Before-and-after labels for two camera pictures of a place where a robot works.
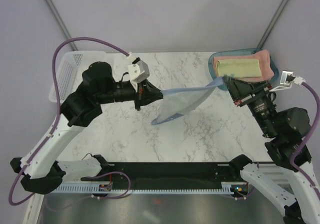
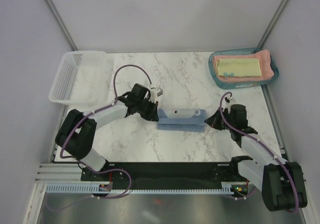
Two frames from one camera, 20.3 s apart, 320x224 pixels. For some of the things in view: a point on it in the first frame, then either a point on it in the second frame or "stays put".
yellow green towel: x=239 y=68 stays put
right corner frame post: x=271 y=27 stays put
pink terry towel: x=263 y=55 stays put
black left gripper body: x=123 y=92 → x=146 y=108
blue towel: x=176 y=102 → x=187 y=120
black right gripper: x=242 y=92 → x=213 y=121
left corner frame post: x=55 y=14 stays put
